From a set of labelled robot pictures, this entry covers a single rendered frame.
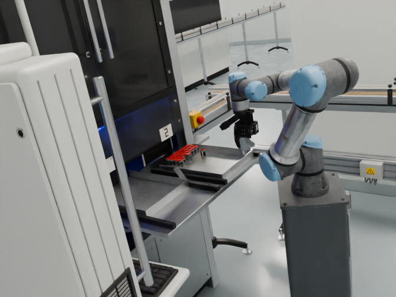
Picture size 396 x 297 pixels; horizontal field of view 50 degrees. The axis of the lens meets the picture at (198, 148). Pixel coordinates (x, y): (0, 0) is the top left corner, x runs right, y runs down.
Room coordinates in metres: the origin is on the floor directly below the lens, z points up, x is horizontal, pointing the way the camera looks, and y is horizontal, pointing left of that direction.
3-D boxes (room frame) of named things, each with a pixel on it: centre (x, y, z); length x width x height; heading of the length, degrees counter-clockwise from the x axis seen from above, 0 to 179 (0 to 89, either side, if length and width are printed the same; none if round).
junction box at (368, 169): (2.16, -0.95, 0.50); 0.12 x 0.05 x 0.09; 51
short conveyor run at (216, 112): (2.42, -0.07, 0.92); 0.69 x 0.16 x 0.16; 141
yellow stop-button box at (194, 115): (2.11, 0.00, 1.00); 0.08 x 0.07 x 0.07; 51
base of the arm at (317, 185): (1.54, -0.42, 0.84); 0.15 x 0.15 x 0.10
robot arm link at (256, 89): (1.62, -0.26, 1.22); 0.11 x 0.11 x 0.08; 23
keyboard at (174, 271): (1.17, 0.33, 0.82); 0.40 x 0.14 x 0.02; 59
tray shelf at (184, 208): (1.66, 0.12, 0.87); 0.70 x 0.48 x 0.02; 141
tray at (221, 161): (1.77, -0.03, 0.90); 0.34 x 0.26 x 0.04; 51
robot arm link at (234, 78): (1.71, -0.21, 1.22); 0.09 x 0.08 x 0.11; 23
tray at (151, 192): (1.57, 0.28, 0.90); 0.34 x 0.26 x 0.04; 51
